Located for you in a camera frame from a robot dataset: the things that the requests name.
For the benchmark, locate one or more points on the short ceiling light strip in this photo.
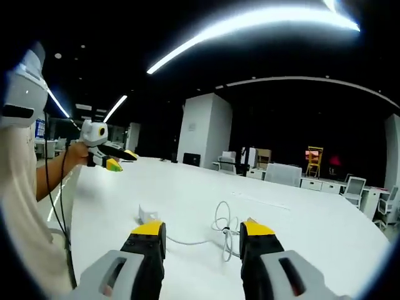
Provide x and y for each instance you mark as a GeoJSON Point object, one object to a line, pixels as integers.
{"type": "Point", "coordinates": [115, 107]}
{"type": "Point", "coordinates": [57, 104]}

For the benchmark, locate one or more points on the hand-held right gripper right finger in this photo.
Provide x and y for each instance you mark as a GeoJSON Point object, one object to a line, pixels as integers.
{"type": "Point", "coordinates": [265, 262]}

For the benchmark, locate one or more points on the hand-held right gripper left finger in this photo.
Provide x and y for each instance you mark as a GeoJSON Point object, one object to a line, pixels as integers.
{"type": "Point", "coordinates": [137, 259]}

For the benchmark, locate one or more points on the white office chair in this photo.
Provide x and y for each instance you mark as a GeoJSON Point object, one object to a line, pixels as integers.
{"type": "Point", "coordinates": [388, 206]}
{"type": "Point", "coordinates": [227, 162]}
{"type": "Point", "coordinates": [354, 189]}

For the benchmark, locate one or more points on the person's left hand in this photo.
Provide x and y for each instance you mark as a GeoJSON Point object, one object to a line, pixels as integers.
{"type": "Point", "coordinates": [78, 154]}

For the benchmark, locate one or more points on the white charger adapter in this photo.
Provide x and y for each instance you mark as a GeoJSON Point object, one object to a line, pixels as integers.
{"type": "Point", "coordinates": [147, 215]}

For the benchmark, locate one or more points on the black monitor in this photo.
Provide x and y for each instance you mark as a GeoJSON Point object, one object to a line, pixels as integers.
{"type": "Point", "coordinates": [191, 159]}

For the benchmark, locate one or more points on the white worn device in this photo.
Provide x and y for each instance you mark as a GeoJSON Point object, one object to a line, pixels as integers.
{"type": "Point", "coordinates": [23, 90]}

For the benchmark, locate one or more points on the yellow chair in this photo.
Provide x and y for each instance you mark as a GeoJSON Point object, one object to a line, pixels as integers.
{"type": "Point", "coordinates": [314, 162]}

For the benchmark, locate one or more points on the white desk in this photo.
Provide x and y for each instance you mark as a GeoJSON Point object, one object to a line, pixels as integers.
{"type": "Point", "coordinates": [193, 193]}

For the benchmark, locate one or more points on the cardboard box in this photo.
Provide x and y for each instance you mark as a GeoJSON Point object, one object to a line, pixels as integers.
{"type": "Point", "coordinates": [264, 156]}

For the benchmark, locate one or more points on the long ceiling light strip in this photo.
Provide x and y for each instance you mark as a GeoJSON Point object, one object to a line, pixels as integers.
{"type": "Point", "coordinates": [250, 25]}

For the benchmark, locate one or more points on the white pillar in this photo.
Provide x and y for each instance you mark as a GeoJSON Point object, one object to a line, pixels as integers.
{"type": "Point", "coordinates": [203, 128]}

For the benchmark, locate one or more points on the white low cabinets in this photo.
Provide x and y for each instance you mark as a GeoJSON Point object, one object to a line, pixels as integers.
{"type": "Point", "coordinates": [322, 185]}

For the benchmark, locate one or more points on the person in beige shirt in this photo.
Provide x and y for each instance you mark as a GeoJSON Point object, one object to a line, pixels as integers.
{"type": "Point", "coordinates": [22, 218]}

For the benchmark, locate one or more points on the white mesh chair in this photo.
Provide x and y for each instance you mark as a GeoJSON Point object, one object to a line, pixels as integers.
{"type": "Point", "coordinates": [282, 175]}

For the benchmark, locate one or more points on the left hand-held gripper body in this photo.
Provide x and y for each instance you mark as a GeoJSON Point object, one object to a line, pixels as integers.
{"type": "Point", "coordinates": [93, 134]}

